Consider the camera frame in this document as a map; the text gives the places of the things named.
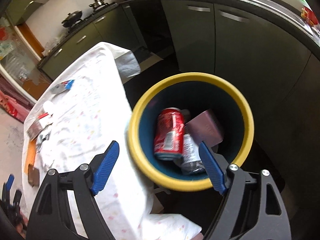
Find black wok on stove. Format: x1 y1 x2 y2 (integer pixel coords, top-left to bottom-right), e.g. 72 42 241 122
61 10 82 28

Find white floral tablecloth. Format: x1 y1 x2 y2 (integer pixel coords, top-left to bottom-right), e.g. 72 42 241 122
24 42 202 239

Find crushed silver can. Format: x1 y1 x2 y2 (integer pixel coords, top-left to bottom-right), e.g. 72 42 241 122
180 133 205 174

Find red white milk carton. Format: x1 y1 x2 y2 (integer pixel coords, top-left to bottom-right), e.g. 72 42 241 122
27 113 53 141

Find red Coca-Cola can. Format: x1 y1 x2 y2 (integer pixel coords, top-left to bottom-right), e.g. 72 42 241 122
153 108 184 161

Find white plastic bottle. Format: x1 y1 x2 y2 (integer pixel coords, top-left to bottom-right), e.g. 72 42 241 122
41 100 55 116

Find yellow rimmed trash bin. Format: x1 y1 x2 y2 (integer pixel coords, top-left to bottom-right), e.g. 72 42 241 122
128 72 254 192

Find red checkered apron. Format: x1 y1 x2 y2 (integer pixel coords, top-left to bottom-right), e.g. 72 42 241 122
0 76 33 123

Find purple box in bin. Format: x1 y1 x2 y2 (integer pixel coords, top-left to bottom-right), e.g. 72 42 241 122
186 110 223 147

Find crumpled silver wrapper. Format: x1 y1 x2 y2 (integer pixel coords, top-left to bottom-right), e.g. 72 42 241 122
36 127 51 153

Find white blue toothpaste tube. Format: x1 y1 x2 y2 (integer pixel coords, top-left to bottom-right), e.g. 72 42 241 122
50 80 74 95

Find dark green kitchen cabinets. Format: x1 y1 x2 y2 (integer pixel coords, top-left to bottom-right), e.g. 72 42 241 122
4 0 320 136

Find brown leather wallet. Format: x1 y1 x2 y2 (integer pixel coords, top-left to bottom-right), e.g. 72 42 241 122
28 164 40 187

